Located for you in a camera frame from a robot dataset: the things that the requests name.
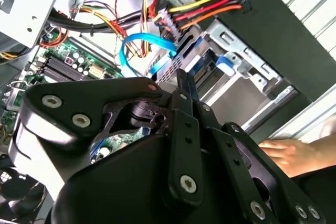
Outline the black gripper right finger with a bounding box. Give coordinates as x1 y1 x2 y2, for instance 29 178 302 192
187 73 328 224

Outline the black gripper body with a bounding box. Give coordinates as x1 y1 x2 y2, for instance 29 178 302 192
49 134 250 224

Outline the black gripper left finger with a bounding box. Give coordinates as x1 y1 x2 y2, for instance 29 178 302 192
14 68 206 207

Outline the hard disk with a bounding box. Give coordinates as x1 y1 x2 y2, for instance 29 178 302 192
181 36 236 90

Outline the person's hand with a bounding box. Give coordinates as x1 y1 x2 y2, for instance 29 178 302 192
258 134 336 178

